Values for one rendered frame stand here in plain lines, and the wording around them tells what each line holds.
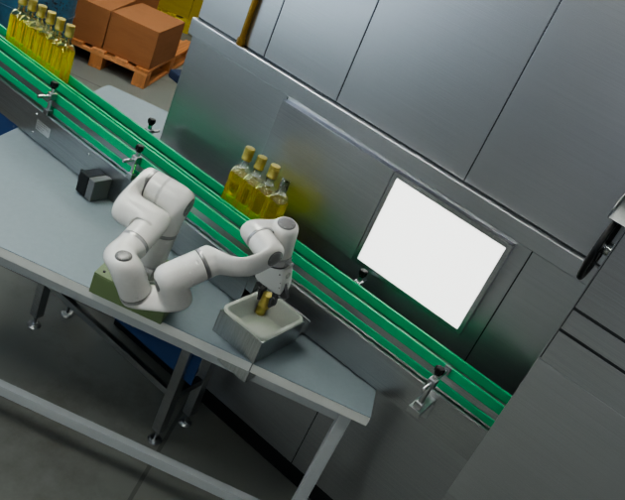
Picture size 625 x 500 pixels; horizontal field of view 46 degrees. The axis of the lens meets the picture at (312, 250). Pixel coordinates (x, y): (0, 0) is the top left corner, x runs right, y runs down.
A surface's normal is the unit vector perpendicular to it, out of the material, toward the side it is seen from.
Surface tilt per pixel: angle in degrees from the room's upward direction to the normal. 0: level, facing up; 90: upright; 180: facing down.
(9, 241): 0
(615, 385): 90
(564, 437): 90
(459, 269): 90
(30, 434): 0
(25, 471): 0
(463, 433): 90
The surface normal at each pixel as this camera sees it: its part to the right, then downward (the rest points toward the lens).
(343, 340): -0.55, 0.20
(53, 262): 0.37, -0.81
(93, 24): -0.13, 0.44
